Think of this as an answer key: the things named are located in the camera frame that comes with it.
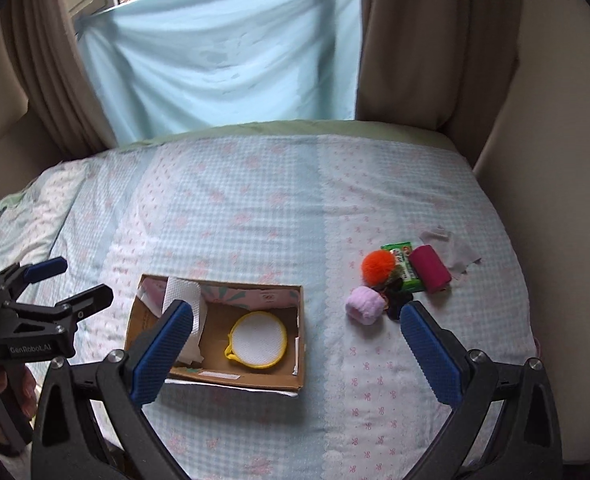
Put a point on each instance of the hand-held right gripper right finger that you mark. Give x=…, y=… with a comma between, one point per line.
x=430, y=355

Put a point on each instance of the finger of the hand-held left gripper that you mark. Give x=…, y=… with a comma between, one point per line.
x=87, y=300
x=45, y=267

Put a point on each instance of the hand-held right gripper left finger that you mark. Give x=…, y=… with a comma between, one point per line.
x=165, y=350

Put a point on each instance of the cardboard box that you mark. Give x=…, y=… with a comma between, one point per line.
x=215, y=320

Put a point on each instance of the black scrunchie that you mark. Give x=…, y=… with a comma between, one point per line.
x=392, y=308

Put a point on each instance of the pink plush scrunchie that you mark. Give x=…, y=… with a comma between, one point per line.
x=365, y=305

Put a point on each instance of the magenta towel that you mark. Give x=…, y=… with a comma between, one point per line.
x=430, y=270

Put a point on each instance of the green tissue packet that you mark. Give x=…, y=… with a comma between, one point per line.
x=405, y=260

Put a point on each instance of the orange fluffy pompom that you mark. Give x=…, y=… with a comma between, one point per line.
x=380, y=267

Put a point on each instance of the white paper towel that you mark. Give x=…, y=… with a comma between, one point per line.
x=182, y=287

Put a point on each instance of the yellow-rimmed white round pad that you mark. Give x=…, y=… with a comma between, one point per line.
x=257, y=340

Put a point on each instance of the beige curtain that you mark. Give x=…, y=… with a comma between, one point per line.
x=50, y=85
x=410, y=60

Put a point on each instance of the light green bed sheet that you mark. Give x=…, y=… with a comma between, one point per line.
x=275, y=127

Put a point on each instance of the light blue hanging cloth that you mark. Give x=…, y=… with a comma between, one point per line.
x=225, y=60

